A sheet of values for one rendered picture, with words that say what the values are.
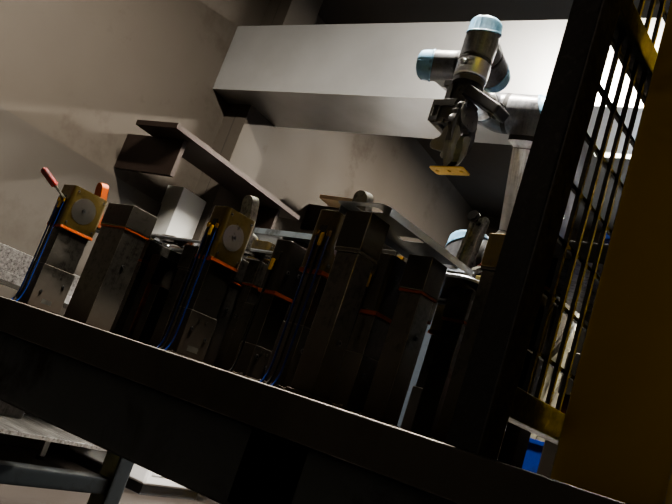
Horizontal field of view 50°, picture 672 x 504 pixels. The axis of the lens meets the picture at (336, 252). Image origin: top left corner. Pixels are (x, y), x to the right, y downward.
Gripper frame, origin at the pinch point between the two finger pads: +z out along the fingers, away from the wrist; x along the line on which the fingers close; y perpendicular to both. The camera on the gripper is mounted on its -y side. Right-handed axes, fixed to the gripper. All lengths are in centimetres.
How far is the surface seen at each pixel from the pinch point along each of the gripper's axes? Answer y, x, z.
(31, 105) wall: 286, -31, -44
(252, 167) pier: 289, -183, -85
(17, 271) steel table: 202, -19, 42
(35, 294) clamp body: 102, 22, 52
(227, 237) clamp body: 38, 19, 28
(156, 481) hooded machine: 228, -147, 117
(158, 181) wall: 301, -126, -47
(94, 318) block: 76, 18, 53
